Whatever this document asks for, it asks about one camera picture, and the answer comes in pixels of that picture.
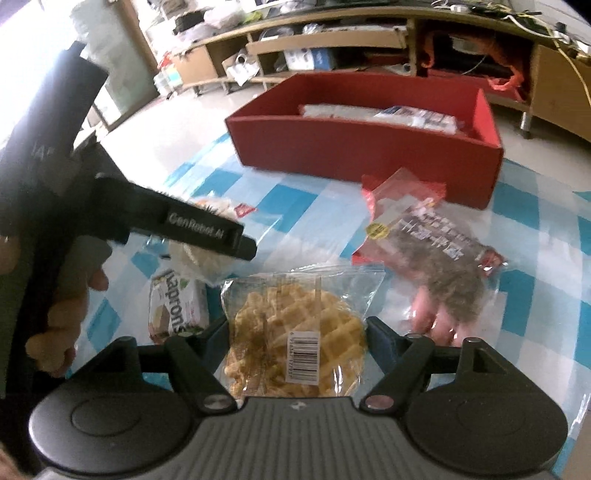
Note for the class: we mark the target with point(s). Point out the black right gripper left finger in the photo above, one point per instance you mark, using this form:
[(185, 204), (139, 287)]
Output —
[(192, 362)]

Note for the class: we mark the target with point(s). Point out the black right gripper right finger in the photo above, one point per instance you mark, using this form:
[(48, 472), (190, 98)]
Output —
[(403, 360)]

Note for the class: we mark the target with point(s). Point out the round bread clear packet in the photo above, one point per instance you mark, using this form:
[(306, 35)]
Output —
[(206, 265)]

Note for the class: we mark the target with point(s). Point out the waffle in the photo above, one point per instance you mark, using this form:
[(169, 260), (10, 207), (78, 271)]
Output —
[(300, 334)]

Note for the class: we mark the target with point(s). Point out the person's left hand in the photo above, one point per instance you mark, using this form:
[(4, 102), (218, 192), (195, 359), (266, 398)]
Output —
[(53, 350)]

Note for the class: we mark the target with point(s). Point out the Napron wafer packet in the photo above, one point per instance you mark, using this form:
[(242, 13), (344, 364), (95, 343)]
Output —
[(177, 306)]

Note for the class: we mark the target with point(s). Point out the sausage pack blue packet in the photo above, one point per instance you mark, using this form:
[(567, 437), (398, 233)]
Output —
[(438, 318)]

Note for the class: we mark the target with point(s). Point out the dark jerky red packet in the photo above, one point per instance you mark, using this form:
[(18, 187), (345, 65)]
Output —
[(414, 231)]

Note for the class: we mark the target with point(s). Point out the red cardboard box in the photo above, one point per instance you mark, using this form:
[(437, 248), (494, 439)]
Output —
[(271, 133)]

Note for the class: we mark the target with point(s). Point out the blue white appliance box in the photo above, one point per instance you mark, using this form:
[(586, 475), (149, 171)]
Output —
[(305, 59)]

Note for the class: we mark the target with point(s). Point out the orange plastic bag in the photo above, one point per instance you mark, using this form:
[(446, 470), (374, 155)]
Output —
[(464, 55)]

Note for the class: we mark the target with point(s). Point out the long wooden TV cabinet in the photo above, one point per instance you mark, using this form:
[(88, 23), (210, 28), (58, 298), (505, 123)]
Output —
[(388, 37)]

